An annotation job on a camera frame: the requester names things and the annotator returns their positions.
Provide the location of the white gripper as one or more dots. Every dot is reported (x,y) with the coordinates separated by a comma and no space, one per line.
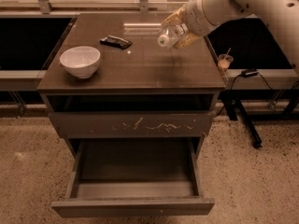
(196,17)

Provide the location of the clear plastic water bottle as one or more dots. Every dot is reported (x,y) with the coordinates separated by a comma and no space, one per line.
(170,35)

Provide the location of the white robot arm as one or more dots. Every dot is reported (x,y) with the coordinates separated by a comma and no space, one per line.
(280,16)

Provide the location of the dark brown drawer cabinet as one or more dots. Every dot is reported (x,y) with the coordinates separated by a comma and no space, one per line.
(142,78)

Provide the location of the scratched closed cabinet drawer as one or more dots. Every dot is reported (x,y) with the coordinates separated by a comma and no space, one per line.
(73,125)

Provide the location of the open bottom cabinet drawer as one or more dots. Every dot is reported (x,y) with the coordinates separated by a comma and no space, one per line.
(134,178)

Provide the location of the plastic cup with straw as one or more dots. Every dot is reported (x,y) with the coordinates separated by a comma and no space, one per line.
(224,61)

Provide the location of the black snack wrapper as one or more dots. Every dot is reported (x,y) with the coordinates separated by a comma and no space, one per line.
(115,42)

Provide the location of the black power adapter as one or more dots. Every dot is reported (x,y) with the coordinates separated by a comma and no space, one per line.
(249,72)

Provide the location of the black metal stand leg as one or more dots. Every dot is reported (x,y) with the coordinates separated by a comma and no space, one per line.
(231,103)

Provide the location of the white ceramic bowl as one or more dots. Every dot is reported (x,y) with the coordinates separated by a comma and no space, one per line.
(81,61)

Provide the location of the metal window railing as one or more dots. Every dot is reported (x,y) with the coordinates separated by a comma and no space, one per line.
(93,3)

